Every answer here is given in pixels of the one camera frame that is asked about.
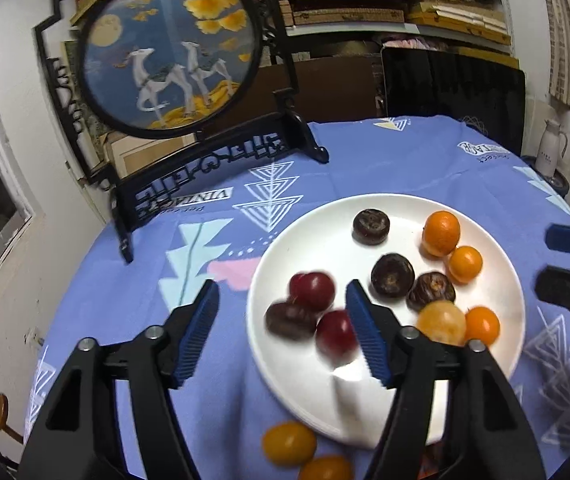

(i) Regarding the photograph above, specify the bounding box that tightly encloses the curved wooden handle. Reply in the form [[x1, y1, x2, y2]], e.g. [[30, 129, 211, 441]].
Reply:
[[0, 394, 26, 446]]

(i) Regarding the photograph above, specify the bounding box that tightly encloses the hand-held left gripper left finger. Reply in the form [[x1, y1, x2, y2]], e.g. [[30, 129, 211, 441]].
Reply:
[[18, 279, 221, 480]]

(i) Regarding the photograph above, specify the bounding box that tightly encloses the dark brown water chestnut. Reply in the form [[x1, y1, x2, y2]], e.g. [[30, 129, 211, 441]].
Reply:
[[370, 253, 414, 298], [264, 301, 322, 341], [352, 208, 391, 245], [406, 271, 456, 311]]

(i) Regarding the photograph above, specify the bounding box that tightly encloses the small orange mandarin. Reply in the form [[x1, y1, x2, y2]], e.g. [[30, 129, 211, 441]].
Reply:
[[446, 245, 484, 283], [464, 306, 502, 347]]

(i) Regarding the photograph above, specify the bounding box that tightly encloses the pale yellow round fruit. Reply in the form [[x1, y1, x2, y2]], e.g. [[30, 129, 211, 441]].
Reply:
[[416, 301, 467, 346]]

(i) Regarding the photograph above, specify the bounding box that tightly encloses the white round plate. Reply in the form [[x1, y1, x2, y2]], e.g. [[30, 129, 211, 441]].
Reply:
[[246, 194, 528, 450]]

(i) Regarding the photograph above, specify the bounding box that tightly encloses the white metal shelf rack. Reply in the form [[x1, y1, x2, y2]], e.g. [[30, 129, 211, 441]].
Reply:
[[260, 0, 520, 68]]

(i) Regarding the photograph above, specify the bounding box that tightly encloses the round deer painting table screen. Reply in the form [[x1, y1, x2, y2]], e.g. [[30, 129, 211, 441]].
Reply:
[[35, 0, 330, 264]]

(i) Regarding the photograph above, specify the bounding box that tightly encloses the dark red plum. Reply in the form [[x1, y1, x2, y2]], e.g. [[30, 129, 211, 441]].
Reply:
[[289, 271, 337, 312], [315, 310, 361, 366]]

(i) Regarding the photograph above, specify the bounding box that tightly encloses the blue printed tablecloth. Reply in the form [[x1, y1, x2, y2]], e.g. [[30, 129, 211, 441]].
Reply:
[[22, 115, 570, 480]]

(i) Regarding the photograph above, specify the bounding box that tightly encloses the framed picture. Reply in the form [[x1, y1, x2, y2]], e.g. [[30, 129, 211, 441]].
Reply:
[[62, 40, 186, 181]]

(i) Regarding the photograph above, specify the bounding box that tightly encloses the pink floral cloth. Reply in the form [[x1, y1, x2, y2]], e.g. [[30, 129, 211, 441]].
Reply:
[[375, 32, 446, 53]]

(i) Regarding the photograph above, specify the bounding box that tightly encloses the black panel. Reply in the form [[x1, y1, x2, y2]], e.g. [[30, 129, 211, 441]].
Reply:
[[381, 45, 526, 156]]

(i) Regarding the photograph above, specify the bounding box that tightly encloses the white thermos jug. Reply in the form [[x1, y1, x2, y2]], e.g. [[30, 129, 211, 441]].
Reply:
[[535, 119, 568, 178]]

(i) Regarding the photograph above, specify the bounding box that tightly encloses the brown wooden board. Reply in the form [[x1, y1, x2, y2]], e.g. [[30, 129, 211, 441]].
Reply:
[[205, 55, 381, 126]]

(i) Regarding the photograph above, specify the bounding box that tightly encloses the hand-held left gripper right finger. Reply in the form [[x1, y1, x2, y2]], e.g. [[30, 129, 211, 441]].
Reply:
[[345, 279, 548, 480]]

